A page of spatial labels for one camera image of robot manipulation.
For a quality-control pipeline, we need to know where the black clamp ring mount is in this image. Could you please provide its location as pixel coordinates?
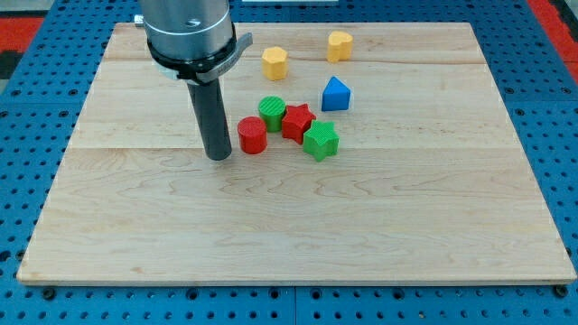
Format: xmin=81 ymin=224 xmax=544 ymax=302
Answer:
xmin=145 ymin=23 xmax=253 ymax=85

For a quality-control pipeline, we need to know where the red star block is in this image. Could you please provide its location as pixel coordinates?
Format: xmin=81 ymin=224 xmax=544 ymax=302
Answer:
xmin=282 ymin=103 xmax=316 ymax=144

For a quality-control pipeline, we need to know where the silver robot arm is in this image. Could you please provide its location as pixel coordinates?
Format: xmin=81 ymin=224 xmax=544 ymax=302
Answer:
xmin=139 ymin=0 xmax=253 ymax=161

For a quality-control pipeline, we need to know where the light wooden board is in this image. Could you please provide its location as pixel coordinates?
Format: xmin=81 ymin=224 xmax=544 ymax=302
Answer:
xmin=17 ymin=23 xmax=576 ymax=286

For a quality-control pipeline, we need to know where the green cylinder block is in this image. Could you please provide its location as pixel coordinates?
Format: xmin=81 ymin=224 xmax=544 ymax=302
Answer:
xmin=258 ymin=96 xmax=286 ymax=133

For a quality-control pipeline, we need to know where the yellow heart block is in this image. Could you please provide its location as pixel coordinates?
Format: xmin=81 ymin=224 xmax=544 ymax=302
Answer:
xmin=326 ymin=31 xmax=354 ymax=63

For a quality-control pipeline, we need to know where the green star block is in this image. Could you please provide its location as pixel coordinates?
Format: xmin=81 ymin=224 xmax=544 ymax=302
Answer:
xmin=303 ymin=120 xmax=340 ymax=162

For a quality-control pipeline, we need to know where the blue triangle block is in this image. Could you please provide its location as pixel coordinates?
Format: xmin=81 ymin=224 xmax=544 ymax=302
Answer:
xmin=322 ymin=76 xmax=351 ymax=112

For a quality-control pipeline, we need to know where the yellow hexagon block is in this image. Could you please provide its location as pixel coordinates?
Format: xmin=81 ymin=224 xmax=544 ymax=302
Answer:
xmin=261 ymin=46 xmax=288 ymax=81

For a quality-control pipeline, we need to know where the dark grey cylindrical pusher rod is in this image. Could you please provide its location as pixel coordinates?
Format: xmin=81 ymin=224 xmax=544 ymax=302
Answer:
xmin=187 ymin=79 xmax=232 ymax=161

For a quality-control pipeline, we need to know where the red cylinder block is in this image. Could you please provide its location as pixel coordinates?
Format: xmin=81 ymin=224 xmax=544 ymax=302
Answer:
xmin=238 ymin=116 xmax=267 ymax=154

